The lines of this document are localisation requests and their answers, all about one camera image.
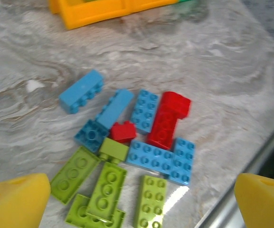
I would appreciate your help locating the large red lego brick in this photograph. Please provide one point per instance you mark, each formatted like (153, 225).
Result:
(166, 118)

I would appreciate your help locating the small red lego brick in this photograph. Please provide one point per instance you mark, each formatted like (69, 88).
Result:
(122, 131)

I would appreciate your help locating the blue square lego brick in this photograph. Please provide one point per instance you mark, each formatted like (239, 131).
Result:
(91, 135)

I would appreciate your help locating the green flat lego plate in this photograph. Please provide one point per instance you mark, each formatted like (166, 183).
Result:
(107, 191)
(78, 213)
(152, 202)
(73, 174)

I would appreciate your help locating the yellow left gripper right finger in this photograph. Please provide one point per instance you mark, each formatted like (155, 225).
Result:
(265, 204)

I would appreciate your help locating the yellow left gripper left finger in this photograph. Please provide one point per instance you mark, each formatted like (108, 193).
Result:
(13, 202)

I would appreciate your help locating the green plastic bin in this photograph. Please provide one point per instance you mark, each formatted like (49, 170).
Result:
(186, 1)

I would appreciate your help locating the blue tall lego brick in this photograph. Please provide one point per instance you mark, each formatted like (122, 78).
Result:
(79, 91)
(114, 109)

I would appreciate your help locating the aluminium table edge rail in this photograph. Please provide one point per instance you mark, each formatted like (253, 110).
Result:
(246, 173)

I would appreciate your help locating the small green lego brick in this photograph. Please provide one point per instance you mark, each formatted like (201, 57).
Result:
(114, 149)

